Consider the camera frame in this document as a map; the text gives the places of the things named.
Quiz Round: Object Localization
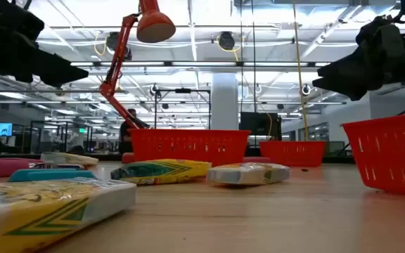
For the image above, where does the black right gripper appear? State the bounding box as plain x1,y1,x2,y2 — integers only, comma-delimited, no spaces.
311,15,405,102

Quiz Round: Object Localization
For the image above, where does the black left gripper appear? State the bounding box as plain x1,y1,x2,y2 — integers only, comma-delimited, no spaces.
0,0,89,89

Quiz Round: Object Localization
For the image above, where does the cream yellow crayon box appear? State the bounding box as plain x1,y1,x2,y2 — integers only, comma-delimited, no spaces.
39,151,100,167

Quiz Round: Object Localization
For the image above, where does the small white packaged item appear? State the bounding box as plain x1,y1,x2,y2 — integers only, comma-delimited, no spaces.
30,162,86,170

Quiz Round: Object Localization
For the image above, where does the teal wedge eraser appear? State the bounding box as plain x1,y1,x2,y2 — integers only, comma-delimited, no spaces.
8,168,97,183

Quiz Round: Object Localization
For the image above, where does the plastic crayon pack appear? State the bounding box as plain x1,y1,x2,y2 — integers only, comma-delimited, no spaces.
206,162,291,186

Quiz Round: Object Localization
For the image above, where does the large yellow crayon box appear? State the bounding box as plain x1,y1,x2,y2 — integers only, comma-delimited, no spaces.
0,177,137,253

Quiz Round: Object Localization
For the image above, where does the yellow green crayon box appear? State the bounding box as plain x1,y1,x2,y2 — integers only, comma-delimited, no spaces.
110,158,213,186

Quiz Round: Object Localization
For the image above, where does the red plastic basket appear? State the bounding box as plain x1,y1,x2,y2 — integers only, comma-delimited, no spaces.
340,111,405,197
259,140,326,168
128,128,252,167

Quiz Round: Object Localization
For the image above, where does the person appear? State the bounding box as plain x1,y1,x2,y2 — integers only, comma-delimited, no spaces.
118,108,139,155

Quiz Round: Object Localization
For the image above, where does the black screen panel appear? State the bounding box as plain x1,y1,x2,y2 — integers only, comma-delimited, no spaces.
239,111,283,141

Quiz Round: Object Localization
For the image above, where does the orange desk lamp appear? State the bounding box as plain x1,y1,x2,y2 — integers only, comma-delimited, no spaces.
98,0,177,164

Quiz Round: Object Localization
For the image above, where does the white building column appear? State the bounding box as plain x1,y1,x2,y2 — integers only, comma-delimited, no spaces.
210,72,240,131

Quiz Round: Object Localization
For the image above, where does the yellow hanging cable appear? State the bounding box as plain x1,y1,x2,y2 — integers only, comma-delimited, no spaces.
291,0,311,142

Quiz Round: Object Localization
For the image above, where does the black frame workstation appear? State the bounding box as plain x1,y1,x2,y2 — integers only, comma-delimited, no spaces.
30,121,93,154

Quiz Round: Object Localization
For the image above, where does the black ceiling cable reel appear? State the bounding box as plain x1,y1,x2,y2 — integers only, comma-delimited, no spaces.
105,31,133,59
218,30,237,51

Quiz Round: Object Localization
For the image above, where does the thin black hanging cable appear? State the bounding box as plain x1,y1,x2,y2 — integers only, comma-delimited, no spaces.
251,0,257,113
239,0,244,113

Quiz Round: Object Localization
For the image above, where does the black metal frame stand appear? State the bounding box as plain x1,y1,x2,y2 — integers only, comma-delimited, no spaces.
153,88,212,130

